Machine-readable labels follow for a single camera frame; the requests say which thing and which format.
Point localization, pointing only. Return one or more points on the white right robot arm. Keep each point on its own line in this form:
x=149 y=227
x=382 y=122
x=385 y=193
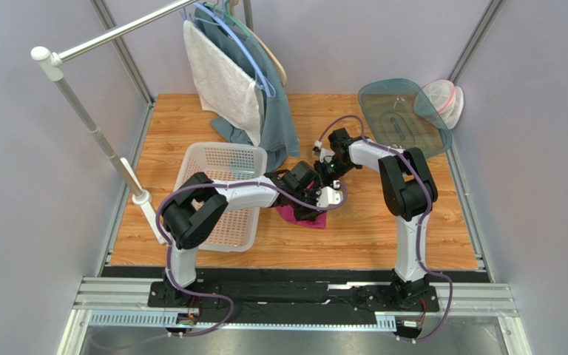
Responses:
x=408 y=191

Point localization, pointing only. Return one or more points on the magenta paper napkin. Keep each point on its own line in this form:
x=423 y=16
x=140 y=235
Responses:
x=285 y=210

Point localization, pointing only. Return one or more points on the white mesh laundry bag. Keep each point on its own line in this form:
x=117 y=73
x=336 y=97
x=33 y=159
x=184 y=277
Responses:
x=444 y=97

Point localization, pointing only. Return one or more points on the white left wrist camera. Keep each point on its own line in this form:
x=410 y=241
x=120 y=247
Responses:
x=331 y=195

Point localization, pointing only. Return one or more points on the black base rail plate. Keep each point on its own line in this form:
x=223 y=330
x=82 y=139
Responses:
x=294 y=296

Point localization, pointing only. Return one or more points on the wooden clothes hanger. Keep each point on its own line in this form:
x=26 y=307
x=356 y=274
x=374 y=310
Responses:
x=248 y=24

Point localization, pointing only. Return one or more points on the blue-grey shirt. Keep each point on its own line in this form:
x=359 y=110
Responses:
x=278 y=136

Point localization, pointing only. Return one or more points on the white clothes rack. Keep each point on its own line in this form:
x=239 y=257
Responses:
x=107 y=93

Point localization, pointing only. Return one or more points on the transparent teal plastic lid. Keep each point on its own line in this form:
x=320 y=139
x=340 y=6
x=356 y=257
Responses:
x=400 y=115

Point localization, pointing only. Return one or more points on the white towel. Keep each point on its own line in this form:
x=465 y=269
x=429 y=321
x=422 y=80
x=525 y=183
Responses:
x=225 y=89

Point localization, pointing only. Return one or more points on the green clothes hanger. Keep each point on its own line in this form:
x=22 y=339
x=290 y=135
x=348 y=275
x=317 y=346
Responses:
x=225 y=11

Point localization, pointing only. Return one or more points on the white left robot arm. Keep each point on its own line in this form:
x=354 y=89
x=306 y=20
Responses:
x=188 y=216

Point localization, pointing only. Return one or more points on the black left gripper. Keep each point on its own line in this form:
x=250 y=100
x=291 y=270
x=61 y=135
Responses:
x=310 y=215

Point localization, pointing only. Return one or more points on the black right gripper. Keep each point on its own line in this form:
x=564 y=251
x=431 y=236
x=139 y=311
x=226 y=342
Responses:
x=328 y=178

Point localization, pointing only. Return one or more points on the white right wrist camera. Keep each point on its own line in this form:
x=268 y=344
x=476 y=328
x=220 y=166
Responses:
x=320 y=152

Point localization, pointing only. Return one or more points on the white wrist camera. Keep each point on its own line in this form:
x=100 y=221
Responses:
x=320 y=152
x=331 y=195

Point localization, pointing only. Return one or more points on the white plastic basket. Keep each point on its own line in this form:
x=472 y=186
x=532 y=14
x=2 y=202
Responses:
x=228 y=163

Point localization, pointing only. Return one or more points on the blue clothes hanger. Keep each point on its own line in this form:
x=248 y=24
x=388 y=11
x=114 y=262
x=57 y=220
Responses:
x=265 y=84

